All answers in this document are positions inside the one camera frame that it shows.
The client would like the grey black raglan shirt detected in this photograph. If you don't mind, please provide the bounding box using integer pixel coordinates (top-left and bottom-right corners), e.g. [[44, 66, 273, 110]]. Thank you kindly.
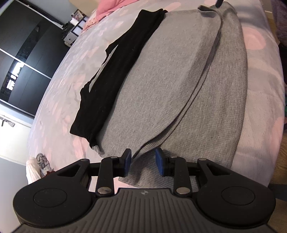
[[70, 2, 247, 188]]

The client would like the white bedside table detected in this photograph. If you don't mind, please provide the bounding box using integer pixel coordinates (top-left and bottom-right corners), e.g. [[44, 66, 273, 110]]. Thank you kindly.
[[62, 16, 89, 47]]

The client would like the beige padded headboard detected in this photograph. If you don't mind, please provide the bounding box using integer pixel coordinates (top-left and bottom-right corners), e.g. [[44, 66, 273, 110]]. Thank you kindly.
[[69, 0, 100, 10]]

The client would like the white door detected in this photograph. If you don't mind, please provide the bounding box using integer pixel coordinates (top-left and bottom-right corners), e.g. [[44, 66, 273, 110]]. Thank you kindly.
[[1, 103, 33, 165]]

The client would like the floral pink pillow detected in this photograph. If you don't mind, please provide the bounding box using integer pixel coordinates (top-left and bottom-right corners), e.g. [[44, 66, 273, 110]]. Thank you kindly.
[[82, 12, 100, 33]]

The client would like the black sliding wardrobe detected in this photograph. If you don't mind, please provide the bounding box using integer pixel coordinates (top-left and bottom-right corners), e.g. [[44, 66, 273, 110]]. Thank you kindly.
[[1, 1, 69, 116]]

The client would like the white knit garment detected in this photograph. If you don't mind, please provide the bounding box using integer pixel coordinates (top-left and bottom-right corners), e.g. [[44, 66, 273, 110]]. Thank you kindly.
[[26, 158, 41, 184]]

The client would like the pink dotted bed sheet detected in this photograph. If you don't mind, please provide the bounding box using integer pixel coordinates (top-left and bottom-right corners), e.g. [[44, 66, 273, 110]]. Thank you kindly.
[[28, 1, 284, 185]]

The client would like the grey checked garment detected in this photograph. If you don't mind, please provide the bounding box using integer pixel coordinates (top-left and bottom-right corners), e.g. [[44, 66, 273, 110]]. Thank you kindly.
[[36, 153, 54, 178]]

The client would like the photo frame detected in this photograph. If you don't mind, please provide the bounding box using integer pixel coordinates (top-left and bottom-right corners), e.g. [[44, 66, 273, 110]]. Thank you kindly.
[[72, 10, 85, 21]]

